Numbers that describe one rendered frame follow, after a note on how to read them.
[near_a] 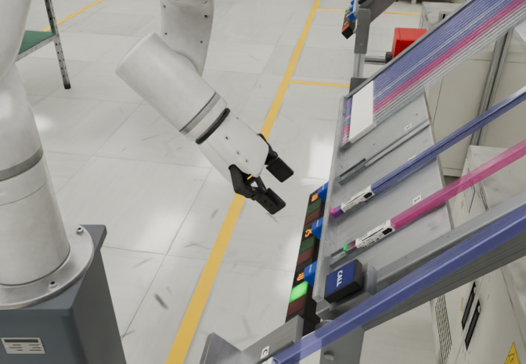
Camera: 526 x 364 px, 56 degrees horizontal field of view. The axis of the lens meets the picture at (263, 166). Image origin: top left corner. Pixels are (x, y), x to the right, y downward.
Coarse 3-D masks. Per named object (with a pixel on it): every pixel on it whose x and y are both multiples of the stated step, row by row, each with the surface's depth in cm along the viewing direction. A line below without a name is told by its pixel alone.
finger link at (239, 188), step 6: (234, 168) 74; (234, 174) 74; (240, 174) 74; (234, 180) 73; (240, 180) 73; (234, 186) 73; (240, 186) 72; (246, 186) 73; (240, 192) 73; (246, 192) 73
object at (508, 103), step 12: (516, 96) 66; (492, 108) 68; (504, 108) 67; (480, 120) 68; (492, 120) 68; (456, 132) 70; (468, 132) 69; (444, 144) 71; (420, 156) 73; (432, 156) 72; (396, 168) 76; (408, 168) 74; (384, 180) 76; (396, 180) 76; (336, 216) 81
